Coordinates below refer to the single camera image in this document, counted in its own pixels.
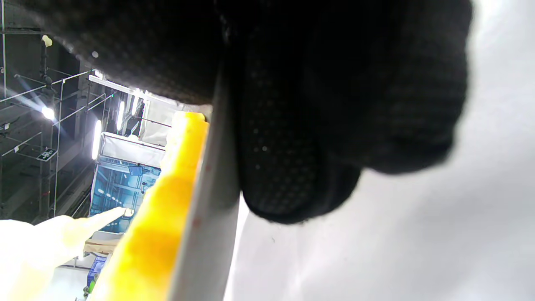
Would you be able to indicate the yellow toast slice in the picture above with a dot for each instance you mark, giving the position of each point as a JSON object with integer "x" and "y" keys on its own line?
{"x": 159, "y": 217}

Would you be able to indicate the long ceiling light tube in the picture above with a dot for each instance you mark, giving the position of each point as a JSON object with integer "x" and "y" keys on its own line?
{"x": 96, "y": 140}

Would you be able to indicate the translucent white honey bottle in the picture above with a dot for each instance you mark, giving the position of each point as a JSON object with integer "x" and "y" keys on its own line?
{"x": 29, "y": 251}

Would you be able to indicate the person's right hand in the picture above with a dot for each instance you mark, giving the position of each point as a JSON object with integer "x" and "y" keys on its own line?
{"x": 334, "y": 83}

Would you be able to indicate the brown cardboard box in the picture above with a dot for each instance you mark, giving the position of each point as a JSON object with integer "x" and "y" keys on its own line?
{"x": 100, "y": 246}

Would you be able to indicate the blue factory photo banner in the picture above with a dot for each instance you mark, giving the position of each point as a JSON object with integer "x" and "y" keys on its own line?
{"x": 117, "y": 188}

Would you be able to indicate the white narrow side panel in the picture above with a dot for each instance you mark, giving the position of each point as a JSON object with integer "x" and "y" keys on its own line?
{"x": 133, "y": 150}

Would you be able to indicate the blue plastic basket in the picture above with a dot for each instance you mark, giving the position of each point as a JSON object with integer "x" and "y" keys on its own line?
{"x": 95, "y": 269}

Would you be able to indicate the grey round plate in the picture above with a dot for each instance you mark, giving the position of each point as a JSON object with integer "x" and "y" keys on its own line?
{"x": 209, "y": 234}

